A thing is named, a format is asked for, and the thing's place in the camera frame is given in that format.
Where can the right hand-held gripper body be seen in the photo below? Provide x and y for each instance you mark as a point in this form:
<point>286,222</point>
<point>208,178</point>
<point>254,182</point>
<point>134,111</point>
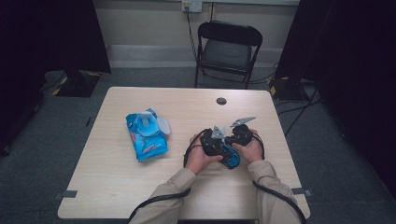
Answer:
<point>243,135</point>

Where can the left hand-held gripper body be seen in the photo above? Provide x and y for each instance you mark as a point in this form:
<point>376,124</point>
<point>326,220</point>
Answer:
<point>213,144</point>

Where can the blue toy car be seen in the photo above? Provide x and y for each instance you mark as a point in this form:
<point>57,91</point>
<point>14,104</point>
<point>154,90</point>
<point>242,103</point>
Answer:
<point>232,157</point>

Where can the blue wet wipes packet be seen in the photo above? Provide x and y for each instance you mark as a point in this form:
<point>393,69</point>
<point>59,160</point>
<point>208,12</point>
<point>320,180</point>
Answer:
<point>149,146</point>

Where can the person's right hand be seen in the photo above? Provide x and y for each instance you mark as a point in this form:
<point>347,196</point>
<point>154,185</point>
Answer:
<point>252,152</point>

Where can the person's left hand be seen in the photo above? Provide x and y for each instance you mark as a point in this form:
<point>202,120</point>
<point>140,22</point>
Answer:
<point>196,157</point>

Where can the black stand base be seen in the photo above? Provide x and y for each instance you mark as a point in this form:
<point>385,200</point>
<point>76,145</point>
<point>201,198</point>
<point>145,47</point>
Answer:
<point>286,88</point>
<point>77,84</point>

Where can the grey tape mark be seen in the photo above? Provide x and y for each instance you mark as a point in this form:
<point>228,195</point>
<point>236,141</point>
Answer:
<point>67,194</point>
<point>300,191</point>

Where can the black folding chair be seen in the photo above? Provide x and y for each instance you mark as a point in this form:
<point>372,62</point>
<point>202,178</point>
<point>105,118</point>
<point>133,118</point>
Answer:
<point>229,54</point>

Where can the dark curtain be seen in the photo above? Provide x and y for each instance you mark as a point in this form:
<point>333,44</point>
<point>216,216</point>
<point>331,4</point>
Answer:
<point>351,62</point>
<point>46,37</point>

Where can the white wall socket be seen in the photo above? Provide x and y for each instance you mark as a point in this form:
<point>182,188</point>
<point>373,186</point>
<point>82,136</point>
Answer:
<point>192,5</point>

